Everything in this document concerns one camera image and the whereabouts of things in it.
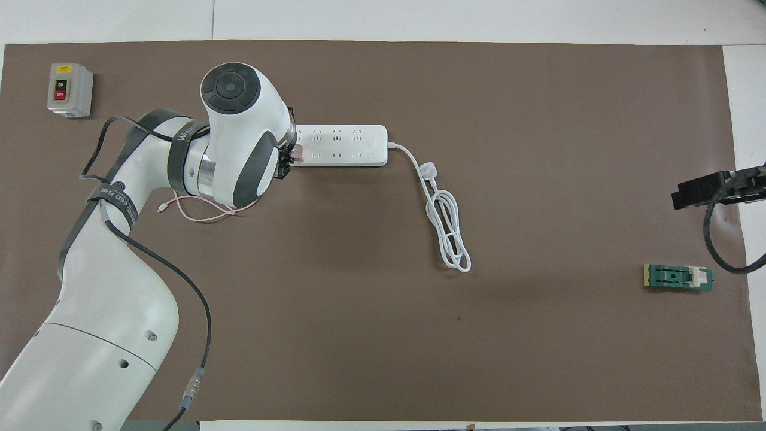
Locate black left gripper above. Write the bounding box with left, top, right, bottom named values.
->
left=274, top=107, right=300, bottom=180

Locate grey on-off switch box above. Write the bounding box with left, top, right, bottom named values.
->
left=47, top=63, right=94, bottom=119

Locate white power strip cord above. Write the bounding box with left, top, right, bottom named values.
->
left=387, top=142, right=472, bottom=274

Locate pink charging cable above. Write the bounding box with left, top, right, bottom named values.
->
left=157, top=195, right=261, bottom=223

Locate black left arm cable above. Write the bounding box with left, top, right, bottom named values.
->
left=80, top=116, right=211, bottom=431

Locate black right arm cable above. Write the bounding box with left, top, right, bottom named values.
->
left=703, top=162, right=766, bottom=275

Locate brown table mat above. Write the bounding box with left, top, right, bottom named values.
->
left=0, top=40, right=764, bottom=423

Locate green knife switch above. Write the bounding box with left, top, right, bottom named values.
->
left=643, top=263, right=715, bottom=294

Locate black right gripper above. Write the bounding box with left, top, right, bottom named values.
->
left=673, top=166, right=766, bottom=210

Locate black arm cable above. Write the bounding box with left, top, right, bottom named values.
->
left=80, top=116, right=211, bottom=431
left=703, top=162, right=766, bottom=275

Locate white power strip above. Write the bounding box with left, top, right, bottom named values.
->
left=294, top=125, right=388, bottom=168

